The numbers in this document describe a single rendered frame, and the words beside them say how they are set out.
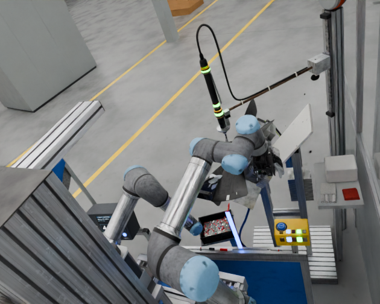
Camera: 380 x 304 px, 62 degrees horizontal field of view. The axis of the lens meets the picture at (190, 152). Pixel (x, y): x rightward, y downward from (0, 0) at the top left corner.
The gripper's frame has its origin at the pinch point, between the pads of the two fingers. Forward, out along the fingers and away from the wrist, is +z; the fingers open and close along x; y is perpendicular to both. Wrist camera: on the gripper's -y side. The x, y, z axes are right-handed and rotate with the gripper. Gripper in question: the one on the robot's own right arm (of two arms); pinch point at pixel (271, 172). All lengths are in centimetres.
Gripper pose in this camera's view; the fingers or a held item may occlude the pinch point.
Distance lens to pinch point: 133.7
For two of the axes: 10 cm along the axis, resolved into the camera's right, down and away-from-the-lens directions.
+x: 9.0, -1.5, -4.2
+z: 4.2, 5.7, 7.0
